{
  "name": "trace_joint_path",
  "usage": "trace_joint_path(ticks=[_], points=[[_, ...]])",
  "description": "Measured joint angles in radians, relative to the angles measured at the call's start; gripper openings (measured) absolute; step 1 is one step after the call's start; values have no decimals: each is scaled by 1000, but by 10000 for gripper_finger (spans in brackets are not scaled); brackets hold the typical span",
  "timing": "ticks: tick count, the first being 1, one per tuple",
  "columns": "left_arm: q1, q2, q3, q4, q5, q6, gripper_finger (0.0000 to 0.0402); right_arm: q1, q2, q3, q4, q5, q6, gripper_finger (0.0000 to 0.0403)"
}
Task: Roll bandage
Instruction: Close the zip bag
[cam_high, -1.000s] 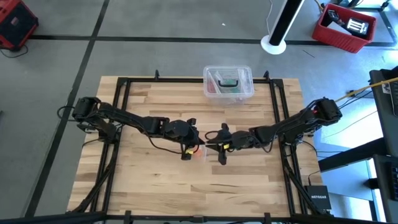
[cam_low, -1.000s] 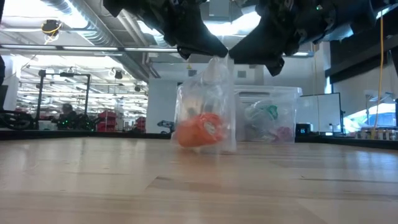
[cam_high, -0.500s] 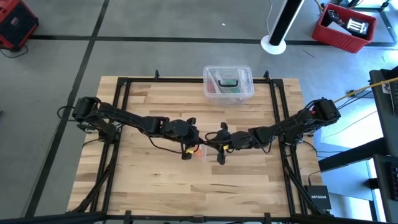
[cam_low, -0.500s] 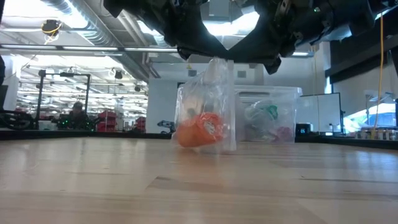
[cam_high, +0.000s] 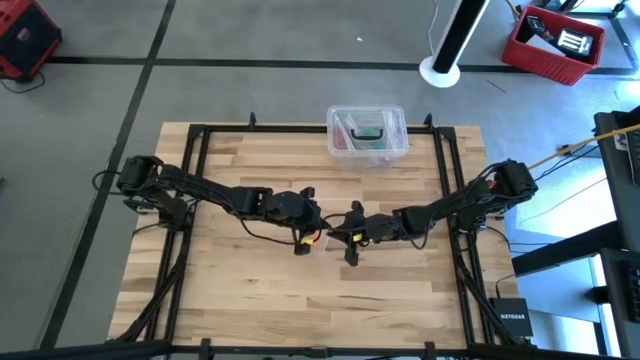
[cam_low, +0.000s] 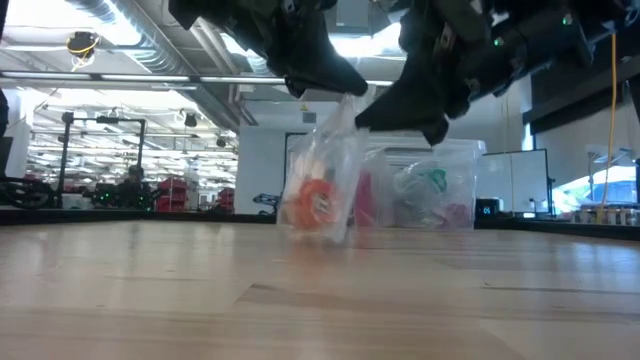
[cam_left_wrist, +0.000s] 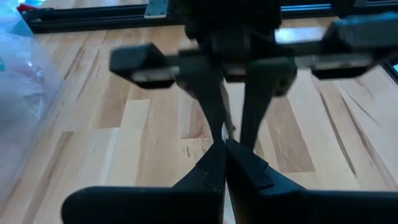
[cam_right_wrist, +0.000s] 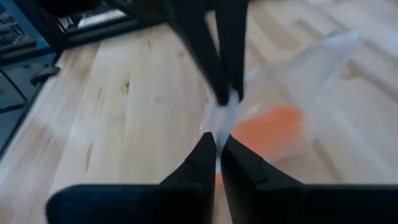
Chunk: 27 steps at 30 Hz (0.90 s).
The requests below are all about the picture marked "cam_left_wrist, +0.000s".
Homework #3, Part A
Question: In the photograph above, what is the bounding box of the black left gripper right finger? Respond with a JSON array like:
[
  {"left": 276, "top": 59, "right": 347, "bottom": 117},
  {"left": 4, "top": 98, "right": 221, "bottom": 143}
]
[{"left": 225, "top": 139, "right": 398, "bottom": 224}]

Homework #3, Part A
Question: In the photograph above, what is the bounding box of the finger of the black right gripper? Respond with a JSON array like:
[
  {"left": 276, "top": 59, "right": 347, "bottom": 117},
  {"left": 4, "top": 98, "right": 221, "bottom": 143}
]
[
  {"left": 239, "top": 59, "right": 297, "bottom": 151},
  {"left": 177, "top": 60, "right": 228, "bottom": 142}
]

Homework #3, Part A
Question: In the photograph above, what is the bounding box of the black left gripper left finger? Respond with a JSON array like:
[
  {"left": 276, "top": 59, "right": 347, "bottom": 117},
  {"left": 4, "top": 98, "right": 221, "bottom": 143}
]
[{"left": 61, "top": 139, "right": 227, "bottom": 224}]

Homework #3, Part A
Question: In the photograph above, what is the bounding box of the clear plastic storage bin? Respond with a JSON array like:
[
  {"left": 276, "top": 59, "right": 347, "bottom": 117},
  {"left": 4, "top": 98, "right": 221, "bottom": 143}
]
[{"left": 0, "top": 0, "right": 67, "bottom": 203}]

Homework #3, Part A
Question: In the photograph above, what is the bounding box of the silver metal corner bracket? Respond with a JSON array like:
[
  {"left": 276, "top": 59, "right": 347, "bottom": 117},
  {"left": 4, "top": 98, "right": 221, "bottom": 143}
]
[{"left": 144, "top": 0, "right": 170, "bottom": 19}]

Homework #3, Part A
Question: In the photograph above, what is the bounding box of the black table frame rail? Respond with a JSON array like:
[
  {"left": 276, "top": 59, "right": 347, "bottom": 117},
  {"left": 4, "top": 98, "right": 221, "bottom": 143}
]
[{"left": 21, "top": 2, "right": 398, "bottom": 34}]

